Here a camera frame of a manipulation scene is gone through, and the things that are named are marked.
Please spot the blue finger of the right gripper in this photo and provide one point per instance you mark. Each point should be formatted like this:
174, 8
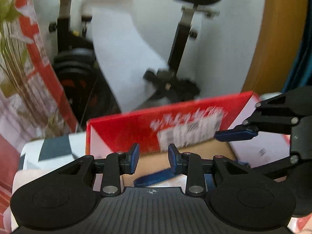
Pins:
238, 133

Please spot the red strawberry cardboard box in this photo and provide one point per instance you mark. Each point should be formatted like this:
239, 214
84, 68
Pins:
190, 126

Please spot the blue curtain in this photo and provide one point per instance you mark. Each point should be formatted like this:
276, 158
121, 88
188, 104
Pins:
300, 72

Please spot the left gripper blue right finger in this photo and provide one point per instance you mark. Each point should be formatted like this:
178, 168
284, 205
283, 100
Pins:
191, 166

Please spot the blue packaged item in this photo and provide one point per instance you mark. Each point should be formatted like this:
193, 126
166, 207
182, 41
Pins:
163, 178

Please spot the wooden door frame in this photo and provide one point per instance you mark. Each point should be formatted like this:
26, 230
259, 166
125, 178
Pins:
279, 40

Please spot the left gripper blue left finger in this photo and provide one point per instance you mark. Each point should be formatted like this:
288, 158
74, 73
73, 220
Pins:
115, 165

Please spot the white curved board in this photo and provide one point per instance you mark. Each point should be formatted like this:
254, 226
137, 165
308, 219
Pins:
123, 57

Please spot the black exercise bike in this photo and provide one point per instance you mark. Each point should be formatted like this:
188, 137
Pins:
84, 83

